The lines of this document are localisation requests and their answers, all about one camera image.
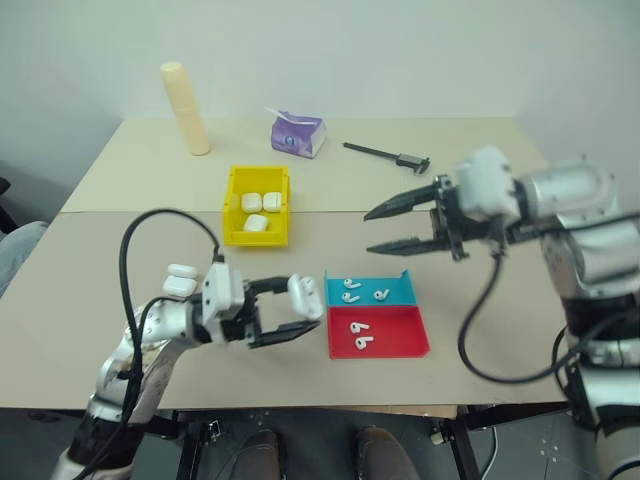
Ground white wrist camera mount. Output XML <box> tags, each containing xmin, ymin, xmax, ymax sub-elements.
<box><xmin>199</xmin><ymin>262</ymin><xmax>247</xmax><ymax>342</ymax></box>
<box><xmin>452</xmin><ymin>145</ymin><xmax>521</xmax><ymax>217</ymax></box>

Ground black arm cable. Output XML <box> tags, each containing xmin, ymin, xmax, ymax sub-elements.
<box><xmin>82</xmin><ymin>207</ymin><xmax>225</xmax><ymax>480</ymax></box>
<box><xmin>458</xmin><ymin>244</ymin><xmax>581</xmax><ymax>384</ymax></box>

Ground red plastic tray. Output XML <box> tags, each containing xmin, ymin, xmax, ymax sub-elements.
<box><xmin>327</xmin><ymin>304</ymin><xmax>432</xmax><ymax>361</ymax></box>

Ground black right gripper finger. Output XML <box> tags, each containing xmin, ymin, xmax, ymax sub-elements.
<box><xmin>366</xmin><ymin>234</ymin><xmax>442</xmax><ymax>257</ymax></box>
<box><xmin>363</xmin><ymin>182</ymin><xmax>442</xmax><ymax>222</ymax></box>

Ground purple tissue pack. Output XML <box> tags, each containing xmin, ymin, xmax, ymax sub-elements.
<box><xmin>264</xmin><ymin>105</ymin><xmax>328</xmax><ymax>160</ymax></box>

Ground person's leg in jeans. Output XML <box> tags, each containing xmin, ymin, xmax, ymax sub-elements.
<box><xmin>0</xmin><ymin>220</ymin><xmax>50</xmax><ymax>299</ymax></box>

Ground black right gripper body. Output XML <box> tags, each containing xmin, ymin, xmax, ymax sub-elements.
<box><xmin>429</xmin><ymin>174</ymin><xmax>472</xmax><ymax>263</ymax></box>

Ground blue plastic tray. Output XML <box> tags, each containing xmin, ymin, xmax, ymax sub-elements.
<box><xmin>322</xmin><ymin>268</ymin><xmax>420</xmax><ymax>308</ymax></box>

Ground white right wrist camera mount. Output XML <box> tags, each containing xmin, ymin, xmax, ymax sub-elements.
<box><xmin>452</xmin><ymin>145</ymin><xmax>521</xmax><ymax>217</ymax></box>

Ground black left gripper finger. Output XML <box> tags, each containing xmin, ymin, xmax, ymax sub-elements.
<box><xmin>248</xmin><ymin>273</ymin><xmax>298</xmax><ymax>297</ymax></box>
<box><xmin>249</xmin><ymin>319</ymin><xmax>322</xmax><ymax>350</ymax></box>

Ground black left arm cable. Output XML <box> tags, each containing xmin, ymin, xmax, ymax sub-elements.
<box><xmin>82</xmin><ymin>207</ymin><xmax>225</xmax><ymax>480</ymax></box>

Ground black chair part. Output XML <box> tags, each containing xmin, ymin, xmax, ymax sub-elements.
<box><xmin>0</xmin><ymin>177</ymin><xmax>16</xmax><ymax>234</ymax></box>

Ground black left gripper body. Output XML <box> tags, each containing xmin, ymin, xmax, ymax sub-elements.
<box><xmin>221</xmin><ymin>279</ymin><xmax>266</xmax><ymax>350</ymax></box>

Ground cream cylindrical bottle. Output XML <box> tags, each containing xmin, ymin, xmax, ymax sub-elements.
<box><xmin>159</xmin><ymin>60</ymin><xmax>211</xmax><ymax>157</ymax></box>

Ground dark brown shoe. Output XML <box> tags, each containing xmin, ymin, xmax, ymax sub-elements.
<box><xmin>233</xmin><ymin>428</ymin><xmax>282</xmax><ymax>480</ymax></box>
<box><xmin>355</xmin><ymin>425</ymin><xmax>422</xmax><ymax>480</ymax></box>

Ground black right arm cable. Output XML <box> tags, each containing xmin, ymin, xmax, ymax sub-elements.
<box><xmin>458</xmin><ymin>244</ymin><xmax>581</xmax><ymax>384</ymax></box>

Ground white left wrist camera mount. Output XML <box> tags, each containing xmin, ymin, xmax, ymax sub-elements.
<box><xmin>199</xmin><ymin>262</ymin><xmax>247</xmax><ymax>342</ymax></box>

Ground black caliper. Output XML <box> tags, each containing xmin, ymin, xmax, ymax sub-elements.
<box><xmin>342</xmin><ymin>142</ymin><xmax>432</xmax><ymax>176</ymax></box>

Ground yellow plastic bin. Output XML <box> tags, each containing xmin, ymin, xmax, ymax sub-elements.
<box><xmin>221</xmin><ymin>165</ymin><xmax>294</xmax><ymax>249</ymax></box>

